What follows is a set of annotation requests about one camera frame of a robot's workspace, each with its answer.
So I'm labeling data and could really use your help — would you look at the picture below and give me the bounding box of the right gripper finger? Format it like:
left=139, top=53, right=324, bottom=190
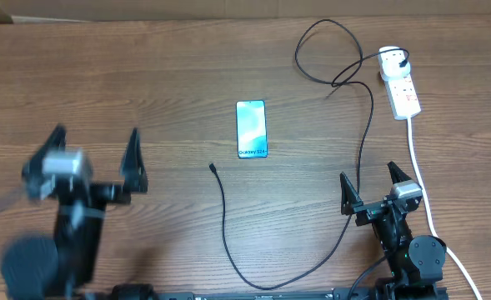
left=387, top=161, right=411, bottom=184
left=339, top=172, right=363, bottom=215

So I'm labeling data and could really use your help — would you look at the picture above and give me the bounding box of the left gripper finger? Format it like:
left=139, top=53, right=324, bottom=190
left=120, top=127, right=148, bottom=193
left=30, top=124, right=67, bottom=167

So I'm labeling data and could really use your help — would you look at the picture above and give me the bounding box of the smartphone with teal screen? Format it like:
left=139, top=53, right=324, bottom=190
left=236, top=100, right=268, bottom=159

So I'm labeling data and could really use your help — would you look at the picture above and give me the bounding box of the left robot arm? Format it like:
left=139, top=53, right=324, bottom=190
left=0, top=125, right=148, bottom=299

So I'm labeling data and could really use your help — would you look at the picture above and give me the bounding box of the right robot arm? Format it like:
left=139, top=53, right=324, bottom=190
left=339, top=162, right=448, bottom=299

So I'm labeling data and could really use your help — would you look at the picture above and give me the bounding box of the white charger adapter plug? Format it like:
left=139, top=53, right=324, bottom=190
left=378, top=46, right=411, bottom=82

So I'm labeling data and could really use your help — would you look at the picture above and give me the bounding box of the white power strip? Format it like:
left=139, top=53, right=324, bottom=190
left=385, top=75, right=421, bottom=120

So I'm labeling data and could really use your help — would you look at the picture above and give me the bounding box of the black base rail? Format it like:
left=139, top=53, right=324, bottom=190
left=72, top=284, right=449, bottom=300

